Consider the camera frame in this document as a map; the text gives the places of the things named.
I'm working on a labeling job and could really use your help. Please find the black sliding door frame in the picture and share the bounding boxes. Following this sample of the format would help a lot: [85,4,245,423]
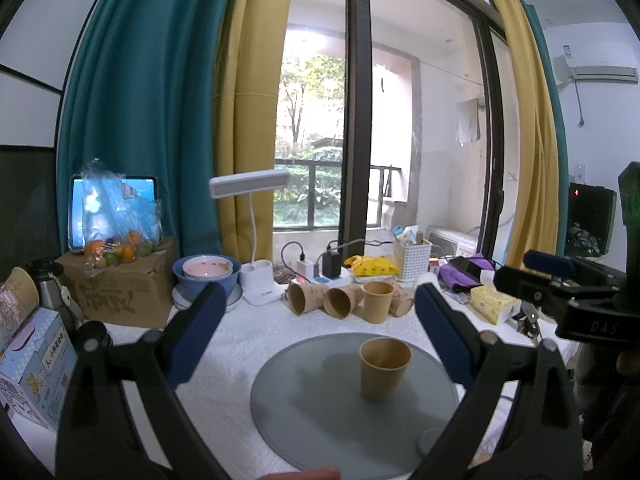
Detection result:
[337,0,511,261]

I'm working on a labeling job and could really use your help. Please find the black balcony railing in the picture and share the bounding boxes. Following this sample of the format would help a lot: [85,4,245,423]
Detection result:
[274,157,404,228]

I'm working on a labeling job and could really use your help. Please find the plastic bag of fruit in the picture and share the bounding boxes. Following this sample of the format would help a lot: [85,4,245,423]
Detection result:
[80,159,165,270]

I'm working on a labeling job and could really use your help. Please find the yellow curtain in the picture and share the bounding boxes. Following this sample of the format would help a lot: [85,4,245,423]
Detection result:
[214,0,299,264]
[477,0,568,273]

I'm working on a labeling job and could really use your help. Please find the pink bowl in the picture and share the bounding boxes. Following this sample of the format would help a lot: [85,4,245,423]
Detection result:
[181,255,234,279]

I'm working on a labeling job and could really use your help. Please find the steel thermos jug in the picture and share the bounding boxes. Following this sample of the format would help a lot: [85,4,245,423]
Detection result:
[25,258,85,328]

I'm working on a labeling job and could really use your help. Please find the purple pouch with phone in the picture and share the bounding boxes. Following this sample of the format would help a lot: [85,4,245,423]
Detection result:
[438,253,497,294]

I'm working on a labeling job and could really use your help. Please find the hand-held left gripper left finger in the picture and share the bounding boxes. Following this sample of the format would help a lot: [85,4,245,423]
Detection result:
[55,281,231,480]

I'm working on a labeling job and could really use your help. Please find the tablet with lit screen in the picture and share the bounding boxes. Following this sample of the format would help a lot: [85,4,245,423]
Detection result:
[68,175,160,253]

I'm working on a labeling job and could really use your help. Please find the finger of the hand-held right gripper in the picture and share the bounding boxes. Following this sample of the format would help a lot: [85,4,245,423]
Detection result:
[523,249,577,281]
[493,264,568,312]

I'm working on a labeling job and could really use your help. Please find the brown paper cup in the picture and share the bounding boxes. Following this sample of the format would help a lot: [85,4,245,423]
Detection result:
[321,283,364,321]
[286,280,327,317]
[389,280,416,317]
[362,281,396,324]
[359,337,413,403]

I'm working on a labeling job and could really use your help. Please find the white desk lamp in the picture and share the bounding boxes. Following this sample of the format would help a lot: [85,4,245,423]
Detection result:
[209,169,292,307]

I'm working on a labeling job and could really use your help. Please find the blue bowl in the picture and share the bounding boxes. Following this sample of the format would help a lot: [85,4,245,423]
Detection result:
[172,255,242,306]

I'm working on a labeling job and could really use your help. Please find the yellow tissue box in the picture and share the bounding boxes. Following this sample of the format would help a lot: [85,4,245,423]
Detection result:
[469,285,521,326]

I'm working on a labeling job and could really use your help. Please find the blue and white carton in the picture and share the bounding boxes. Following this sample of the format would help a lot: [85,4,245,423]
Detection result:
[0,306,80,431]

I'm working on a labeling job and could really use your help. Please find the person's left hand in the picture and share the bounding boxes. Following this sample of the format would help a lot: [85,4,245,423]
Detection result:
[262,466,342,480]

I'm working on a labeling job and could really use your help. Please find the white outdoor air conditioner unit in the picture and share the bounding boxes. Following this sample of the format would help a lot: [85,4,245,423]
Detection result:
[426,226,479,262]

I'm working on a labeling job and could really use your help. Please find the white plate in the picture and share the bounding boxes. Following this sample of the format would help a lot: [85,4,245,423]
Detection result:
[172,282,245,312]

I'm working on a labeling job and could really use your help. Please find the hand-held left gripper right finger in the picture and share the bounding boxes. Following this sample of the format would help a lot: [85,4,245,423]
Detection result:
[414,281,586,480]

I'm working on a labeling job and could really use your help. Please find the black charger plug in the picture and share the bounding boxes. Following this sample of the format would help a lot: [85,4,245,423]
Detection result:
[317,252,343,278]

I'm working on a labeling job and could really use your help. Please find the white wall air conditioner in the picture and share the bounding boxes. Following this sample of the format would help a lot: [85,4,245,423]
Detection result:
[551,51,640,86]

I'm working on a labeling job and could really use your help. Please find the power strip with chargers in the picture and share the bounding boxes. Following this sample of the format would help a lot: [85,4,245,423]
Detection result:
[280,238,396,273]

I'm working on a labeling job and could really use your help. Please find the small grey disc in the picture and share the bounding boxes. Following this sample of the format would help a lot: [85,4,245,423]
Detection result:
[416,427,447,457]

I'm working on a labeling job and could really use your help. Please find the printed paper cup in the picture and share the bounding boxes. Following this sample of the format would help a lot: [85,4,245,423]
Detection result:
[0,266,41,352]

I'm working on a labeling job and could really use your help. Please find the cardboard box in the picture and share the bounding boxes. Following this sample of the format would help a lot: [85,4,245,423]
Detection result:
[54,236,180,330]

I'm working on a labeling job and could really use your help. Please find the black phone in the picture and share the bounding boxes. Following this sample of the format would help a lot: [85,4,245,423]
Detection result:
[449,255,484,283]

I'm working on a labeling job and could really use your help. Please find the grey round mat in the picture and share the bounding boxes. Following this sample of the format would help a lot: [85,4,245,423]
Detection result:
[250,331,460,479]

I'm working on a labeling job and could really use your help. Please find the white plastic basket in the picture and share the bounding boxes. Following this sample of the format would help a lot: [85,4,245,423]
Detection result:
[393,236,433,282]

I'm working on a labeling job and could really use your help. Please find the yellow plastic bag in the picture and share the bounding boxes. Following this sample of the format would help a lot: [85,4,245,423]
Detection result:
[343,255,399,279]

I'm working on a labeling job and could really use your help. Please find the hanging grey cloth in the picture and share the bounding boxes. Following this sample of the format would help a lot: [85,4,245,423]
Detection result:
[454,98,482,146]

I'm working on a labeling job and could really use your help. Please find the white power strip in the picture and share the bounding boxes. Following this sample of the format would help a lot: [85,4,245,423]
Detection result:
[290,266,352,287]

